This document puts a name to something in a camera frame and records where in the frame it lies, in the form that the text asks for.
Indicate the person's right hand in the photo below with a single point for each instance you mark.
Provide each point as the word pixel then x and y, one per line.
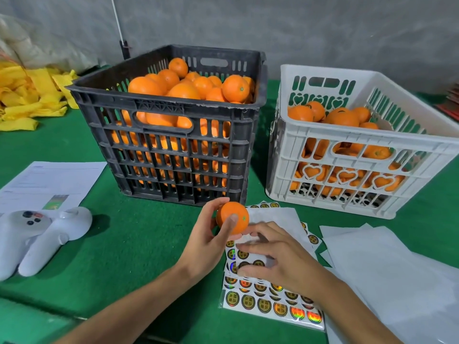
pixel 287 261

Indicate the person's left hand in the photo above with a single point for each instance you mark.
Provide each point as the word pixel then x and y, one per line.
pixel 201 247

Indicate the single orange fruit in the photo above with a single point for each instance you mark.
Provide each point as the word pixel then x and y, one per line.
pixel 233 217

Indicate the black plastic crate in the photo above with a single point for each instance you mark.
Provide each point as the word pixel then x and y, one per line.
pixel 237 132

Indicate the heap of labelled oranges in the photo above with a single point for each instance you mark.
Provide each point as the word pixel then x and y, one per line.
pixel 343 118

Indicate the pile of oranges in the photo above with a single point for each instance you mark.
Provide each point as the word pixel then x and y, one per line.
pixel 183 89

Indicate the white plastic crate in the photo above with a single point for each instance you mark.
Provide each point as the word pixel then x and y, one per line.
pixel 315 68

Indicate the person's left forearm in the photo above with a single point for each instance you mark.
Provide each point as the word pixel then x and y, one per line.
pixel 122 311

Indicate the green felt table cover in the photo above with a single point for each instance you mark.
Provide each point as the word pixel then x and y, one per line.
pixel 122 268

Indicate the white backing sheet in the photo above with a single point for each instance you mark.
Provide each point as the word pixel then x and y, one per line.
pixel 387 272

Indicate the white handheld controller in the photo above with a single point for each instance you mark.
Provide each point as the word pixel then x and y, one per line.
pixel 43 233

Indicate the white printed paper sheet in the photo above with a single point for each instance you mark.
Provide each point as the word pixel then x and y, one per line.
pixel 50 179

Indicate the stack of red cardboard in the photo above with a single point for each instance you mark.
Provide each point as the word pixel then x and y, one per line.
pixel 452 104

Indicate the pile of yellow bags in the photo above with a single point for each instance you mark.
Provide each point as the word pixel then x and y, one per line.
pixel 21 93

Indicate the white pole with black base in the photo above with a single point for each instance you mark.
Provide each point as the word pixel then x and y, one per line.
pixel 118 25

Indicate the beige woven sack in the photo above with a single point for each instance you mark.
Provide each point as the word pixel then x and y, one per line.
pixel 39 46

